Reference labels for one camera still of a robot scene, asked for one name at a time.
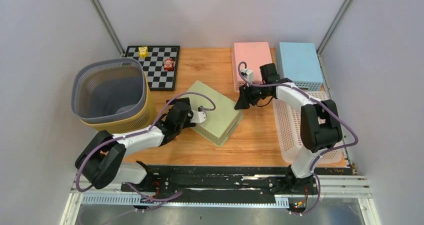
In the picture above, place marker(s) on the large white perforated basket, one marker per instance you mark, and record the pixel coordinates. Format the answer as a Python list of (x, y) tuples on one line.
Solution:
[(288, 124)]

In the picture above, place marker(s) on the yellow owl toy block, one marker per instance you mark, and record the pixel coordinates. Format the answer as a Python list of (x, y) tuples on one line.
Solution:
[(143, 51)]

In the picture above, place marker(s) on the black white checkerboard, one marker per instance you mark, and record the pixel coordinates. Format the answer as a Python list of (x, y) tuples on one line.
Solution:
[(157, 78)]

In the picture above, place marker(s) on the pink perforated tray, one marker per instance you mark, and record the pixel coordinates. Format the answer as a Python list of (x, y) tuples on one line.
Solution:
[(255, 54)]

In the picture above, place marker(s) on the grey mesh basket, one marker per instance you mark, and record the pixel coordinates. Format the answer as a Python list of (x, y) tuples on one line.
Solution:
[(109, 91)]

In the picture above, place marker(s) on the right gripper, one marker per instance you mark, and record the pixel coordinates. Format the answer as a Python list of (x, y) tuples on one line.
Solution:
[(245, 98)]

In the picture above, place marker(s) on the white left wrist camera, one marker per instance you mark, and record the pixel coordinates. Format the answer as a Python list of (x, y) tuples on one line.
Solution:
[(198, 117)]

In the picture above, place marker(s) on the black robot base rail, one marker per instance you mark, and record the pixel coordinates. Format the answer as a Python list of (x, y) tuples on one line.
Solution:
[(231, 187)]

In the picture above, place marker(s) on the yellow ribbed bin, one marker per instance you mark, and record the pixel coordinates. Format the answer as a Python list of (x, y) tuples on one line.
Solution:
[(129, 118)]

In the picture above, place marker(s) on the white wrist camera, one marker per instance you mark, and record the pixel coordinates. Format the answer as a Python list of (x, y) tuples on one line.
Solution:
[(198, 117), (247, 74)]

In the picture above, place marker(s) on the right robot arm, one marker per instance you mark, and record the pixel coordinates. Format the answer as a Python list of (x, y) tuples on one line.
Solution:
[(320, 129)]

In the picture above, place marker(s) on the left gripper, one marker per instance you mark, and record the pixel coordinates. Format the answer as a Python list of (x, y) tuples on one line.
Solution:
[(186, 101)]

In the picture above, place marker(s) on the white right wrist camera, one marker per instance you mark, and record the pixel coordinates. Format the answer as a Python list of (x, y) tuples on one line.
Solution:
[(247, 74)]

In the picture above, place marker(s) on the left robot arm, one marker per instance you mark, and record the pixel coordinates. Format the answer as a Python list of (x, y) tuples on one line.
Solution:
[(101, 162)]

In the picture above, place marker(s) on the green perforated tray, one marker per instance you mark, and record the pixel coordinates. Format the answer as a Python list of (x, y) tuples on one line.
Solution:
[(221, 122)]

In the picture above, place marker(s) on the blue perforated tray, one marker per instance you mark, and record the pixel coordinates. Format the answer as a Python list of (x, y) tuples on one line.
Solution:
[(298, 61)]

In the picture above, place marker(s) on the red owl toy block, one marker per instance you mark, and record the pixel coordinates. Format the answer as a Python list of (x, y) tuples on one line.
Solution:
[(168, 64)]

